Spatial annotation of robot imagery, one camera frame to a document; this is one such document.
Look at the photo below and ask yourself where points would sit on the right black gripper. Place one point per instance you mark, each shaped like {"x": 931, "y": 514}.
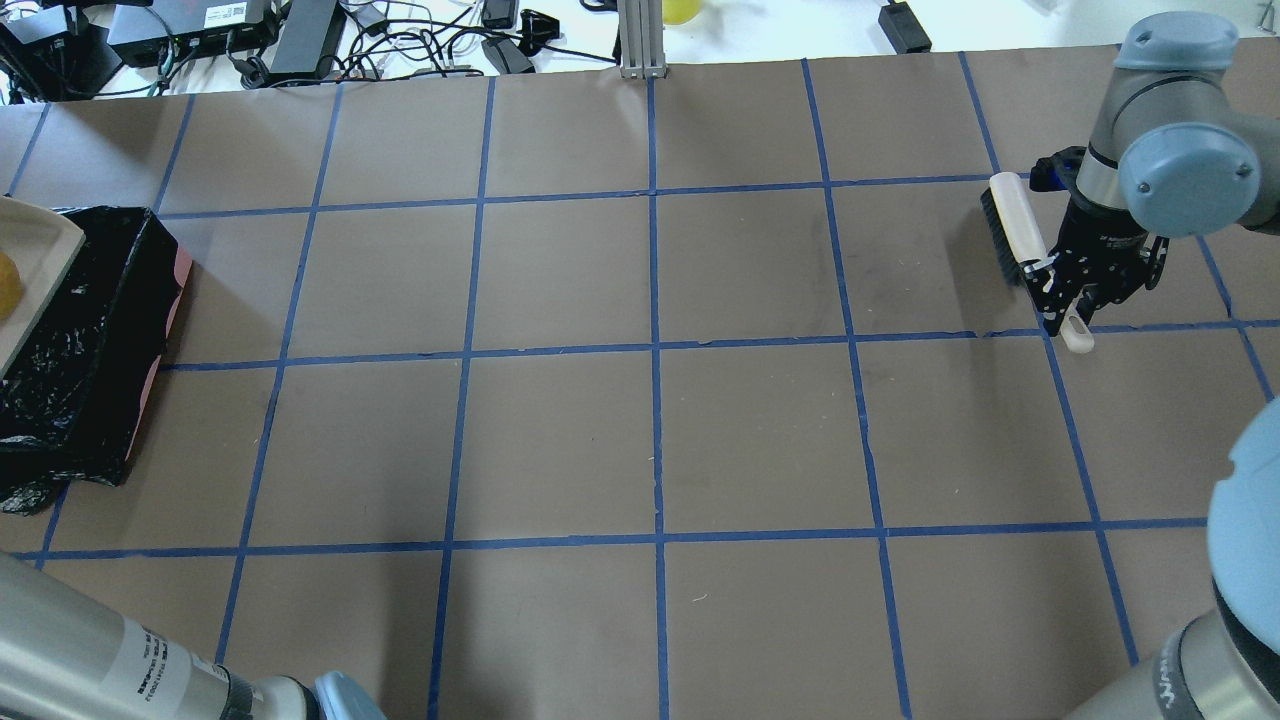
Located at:
{"x": 1098, "y": 238}

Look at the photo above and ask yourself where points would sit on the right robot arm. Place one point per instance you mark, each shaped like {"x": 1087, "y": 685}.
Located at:
{"x": 1168, "y": 158}

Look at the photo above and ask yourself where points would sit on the yellow tape roll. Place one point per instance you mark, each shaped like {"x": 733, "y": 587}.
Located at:
{"x": 680, "y": 12}

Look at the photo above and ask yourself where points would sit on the bin with black bag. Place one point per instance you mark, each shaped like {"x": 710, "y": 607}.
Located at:
{"x": 74, "y": 396}

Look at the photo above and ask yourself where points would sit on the black power adapter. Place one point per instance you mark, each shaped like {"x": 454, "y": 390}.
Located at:
{"x": 903, "y": 29}

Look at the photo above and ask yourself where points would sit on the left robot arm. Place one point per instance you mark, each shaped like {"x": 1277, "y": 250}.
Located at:
{"x": 67, "y": 656}

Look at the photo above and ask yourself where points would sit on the beige plastic dustpan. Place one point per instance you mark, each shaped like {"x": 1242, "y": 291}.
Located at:
{"x": 43, "y": 243}

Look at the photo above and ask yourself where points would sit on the white hand brush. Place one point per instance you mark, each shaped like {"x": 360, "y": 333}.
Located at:
{"x": 1030, "y": 250}

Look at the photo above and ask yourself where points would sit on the aluminium frame post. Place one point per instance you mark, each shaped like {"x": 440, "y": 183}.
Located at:
{"x": 640, "y": 31}

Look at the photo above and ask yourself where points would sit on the brown potato-like bread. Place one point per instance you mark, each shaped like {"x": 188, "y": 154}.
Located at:
{"x": 11, "y": 286}

